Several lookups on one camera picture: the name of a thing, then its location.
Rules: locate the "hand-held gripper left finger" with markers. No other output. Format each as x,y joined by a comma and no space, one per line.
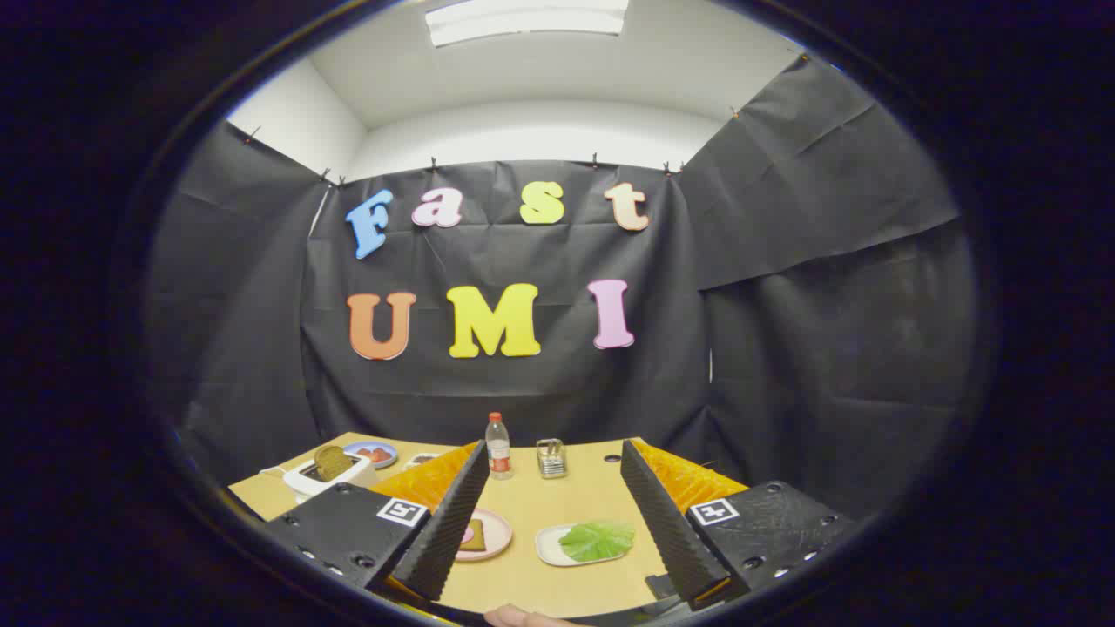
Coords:
453,522

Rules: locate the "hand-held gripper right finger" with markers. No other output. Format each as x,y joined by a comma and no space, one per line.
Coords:
662,522

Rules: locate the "green lettuce leaf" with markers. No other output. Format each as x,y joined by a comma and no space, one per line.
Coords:
597,540

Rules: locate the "brown toast bread slice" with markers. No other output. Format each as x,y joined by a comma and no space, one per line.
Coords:
333,463

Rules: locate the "bread slice with ham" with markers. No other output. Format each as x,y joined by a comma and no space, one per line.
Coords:
476,536

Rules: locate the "pink plate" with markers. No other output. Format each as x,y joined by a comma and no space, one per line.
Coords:
498,535

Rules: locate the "white compartment tray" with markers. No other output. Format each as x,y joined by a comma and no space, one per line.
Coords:
422,459

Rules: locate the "clear plastic water bottle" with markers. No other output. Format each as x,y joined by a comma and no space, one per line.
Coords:
498,448

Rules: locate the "white rectangular plate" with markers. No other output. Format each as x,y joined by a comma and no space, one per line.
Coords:
549,549

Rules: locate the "brown meat pieces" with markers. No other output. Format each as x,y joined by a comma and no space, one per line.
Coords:
376,454

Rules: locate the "blue plate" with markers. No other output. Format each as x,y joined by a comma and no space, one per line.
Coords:
355,449

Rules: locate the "white toaster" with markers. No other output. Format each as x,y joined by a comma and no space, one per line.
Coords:
307,482

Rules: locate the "black backdrop cloth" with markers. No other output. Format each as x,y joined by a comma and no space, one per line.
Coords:
523,383

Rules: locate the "ceiling light panel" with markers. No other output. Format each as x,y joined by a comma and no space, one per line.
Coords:
527,19

